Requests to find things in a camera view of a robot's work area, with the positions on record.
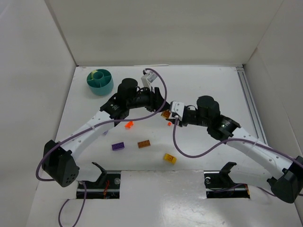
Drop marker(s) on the light green lego piece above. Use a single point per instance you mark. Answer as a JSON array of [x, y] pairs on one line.
[[92, 73]]

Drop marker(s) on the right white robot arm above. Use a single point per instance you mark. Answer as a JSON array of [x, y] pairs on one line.
[[280, 173]]

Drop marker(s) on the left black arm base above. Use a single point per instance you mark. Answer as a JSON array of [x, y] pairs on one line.
[[94, 182]]

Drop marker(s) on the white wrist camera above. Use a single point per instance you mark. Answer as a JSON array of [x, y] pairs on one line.
[[177, 109], [148, 78]]

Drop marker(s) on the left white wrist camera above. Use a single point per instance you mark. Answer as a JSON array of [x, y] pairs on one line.
[[148, 78]]

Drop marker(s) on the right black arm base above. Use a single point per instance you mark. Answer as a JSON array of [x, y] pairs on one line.
[[219, 185]]

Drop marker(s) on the yellow lego brick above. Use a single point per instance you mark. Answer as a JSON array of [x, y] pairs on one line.
[[169, 158]]

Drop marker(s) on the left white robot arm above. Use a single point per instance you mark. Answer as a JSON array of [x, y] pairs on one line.
[[59, 158]]

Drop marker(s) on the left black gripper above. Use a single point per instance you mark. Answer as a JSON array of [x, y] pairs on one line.
[[155, 99]]

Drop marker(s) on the teal round divided container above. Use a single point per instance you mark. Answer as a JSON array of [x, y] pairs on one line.
[[102, 84]]

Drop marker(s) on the orange translucent lego brick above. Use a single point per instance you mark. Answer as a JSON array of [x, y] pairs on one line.
[[166, 114]]

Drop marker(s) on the aluminium rail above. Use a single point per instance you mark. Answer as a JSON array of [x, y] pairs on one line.
[[258, 128]]

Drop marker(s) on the red orange lego piece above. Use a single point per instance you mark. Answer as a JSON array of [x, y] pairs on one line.
[[129, 125]]

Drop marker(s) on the purple long lego brick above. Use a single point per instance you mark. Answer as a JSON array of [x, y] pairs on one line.
[[118, 146]]

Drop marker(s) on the brown flat lego plate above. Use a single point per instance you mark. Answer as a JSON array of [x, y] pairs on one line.
[[143, 144]]

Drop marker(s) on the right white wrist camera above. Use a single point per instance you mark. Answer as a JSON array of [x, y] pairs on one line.
[[177, 109]]

